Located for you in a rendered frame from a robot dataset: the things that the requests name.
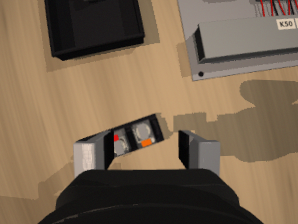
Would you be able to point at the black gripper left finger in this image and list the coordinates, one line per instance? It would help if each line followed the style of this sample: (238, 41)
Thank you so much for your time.
(94, 154)

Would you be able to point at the black open-top tray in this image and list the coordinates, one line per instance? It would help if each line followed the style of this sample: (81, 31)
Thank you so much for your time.
(112, 24)

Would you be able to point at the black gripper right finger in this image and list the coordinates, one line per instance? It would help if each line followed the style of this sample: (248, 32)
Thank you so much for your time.
(197, 152)

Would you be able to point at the grey mounting plate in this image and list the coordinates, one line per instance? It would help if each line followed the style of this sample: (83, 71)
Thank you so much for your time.
(193, 12)

